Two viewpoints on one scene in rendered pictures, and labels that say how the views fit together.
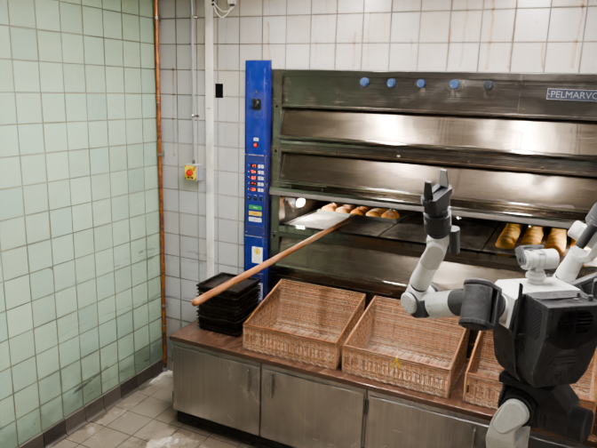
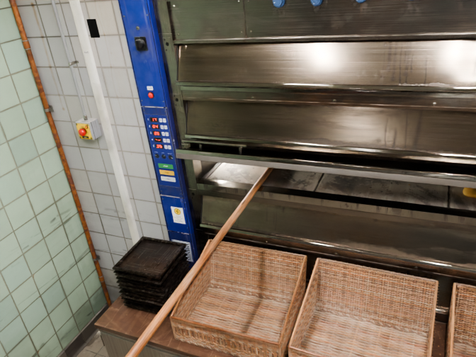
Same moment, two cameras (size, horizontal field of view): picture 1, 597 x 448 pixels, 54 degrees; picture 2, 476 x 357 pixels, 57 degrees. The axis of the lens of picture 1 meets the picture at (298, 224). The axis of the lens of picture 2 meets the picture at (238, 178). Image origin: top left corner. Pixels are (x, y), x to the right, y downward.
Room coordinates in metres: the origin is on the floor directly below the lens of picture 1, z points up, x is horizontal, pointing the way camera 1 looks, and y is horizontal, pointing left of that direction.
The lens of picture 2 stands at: (1.48, -0.14, 2.24)
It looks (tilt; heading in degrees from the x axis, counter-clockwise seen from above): 28 degrees down; 1
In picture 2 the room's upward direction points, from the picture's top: 7 degrees counter-clockwise
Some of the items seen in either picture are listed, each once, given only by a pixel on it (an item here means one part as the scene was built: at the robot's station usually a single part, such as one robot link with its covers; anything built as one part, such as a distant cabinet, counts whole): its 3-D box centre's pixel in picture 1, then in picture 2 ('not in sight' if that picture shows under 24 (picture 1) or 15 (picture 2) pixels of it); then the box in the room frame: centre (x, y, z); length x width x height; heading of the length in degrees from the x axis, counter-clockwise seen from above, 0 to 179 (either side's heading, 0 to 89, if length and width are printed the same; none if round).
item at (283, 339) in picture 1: (306, 320); (241, 297); (3.10, -0.06, 0.72); 0.56 x 0.49 x 0.28; 66
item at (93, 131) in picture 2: (193, 172); (88, 128); (3.70, 0.68, 1.46); 0.10 x 0.07 x 0.10; 65
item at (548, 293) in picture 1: (541, 327); not in sight; (1.78, -0.80, 1.26); 0.34 x 0.30 x 0.36; 103
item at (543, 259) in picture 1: (538, 262); not in sight; (1.84, -0.79, 1.46); 0.10 x 0.07 x 0.09; 103
